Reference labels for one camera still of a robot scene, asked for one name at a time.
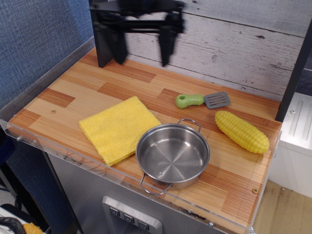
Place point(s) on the silver button control panel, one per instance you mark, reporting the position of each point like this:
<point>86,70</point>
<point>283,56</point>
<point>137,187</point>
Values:
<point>122,218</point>

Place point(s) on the yellow cloth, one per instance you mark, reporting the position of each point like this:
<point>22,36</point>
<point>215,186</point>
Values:
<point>116,131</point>

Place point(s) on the stainless steel pot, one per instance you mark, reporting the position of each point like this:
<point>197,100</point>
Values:
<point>173,155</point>

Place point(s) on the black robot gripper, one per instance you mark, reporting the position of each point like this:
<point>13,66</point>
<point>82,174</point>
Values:
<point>139,16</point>

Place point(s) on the white metal side unit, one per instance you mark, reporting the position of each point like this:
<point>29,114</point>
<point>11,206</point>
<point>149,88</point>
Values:
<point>291,165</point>

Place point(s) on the yellow black object bottom left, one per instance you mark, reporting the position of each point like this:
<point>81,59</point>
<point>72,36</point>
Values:
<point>10,225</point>

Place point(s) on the yellow plastic toy corn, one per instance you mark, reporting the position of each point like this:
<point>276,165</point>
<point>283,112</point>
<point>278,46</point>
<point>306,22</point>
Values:
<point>242,133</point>

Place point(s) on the clear acrylic table guard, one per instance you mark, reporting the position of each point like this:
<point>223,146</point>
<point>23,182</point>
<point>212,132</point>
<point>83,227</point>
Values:
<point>225,198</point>

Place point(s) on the green grey toy spatula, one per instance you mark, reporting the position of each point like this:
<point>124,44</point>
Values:
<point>212,101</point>

